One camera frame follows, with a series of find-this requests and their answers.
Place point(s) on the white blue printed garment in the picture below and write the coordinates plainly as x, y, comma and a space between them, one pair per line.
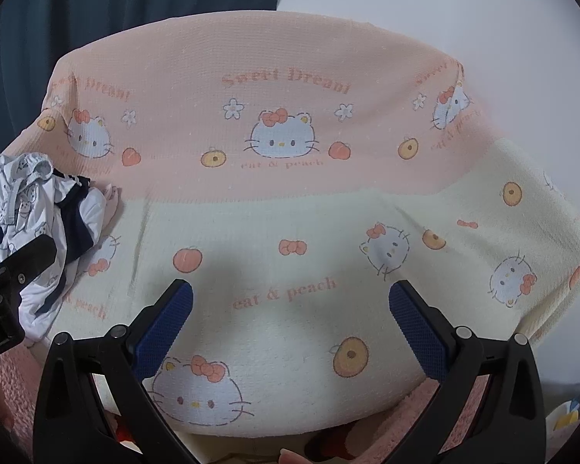
9, 188

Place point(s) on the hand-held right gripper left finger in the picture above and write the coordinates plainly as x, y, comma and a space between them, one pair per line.
167, 328

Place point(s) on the pink fuzzy cloth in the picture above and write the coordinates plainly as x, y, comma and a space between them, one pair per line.
440, 411

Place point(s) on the white blue yellow object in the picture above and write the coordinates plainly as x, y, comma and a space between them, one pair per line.
568, 411

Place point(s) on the white and navy garment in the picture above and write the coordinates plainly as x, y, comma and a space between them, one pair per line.
84, 212

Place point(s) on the dark teal curtain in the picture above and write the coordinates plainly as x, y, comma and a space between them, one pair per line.
101, 19

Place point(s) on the pink cream cat printed blanket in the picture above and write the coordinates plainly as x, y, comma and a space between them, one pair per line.
290, 179

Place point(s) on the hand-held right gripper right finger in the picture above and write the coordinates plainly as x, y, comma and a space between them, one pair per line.
413, 328

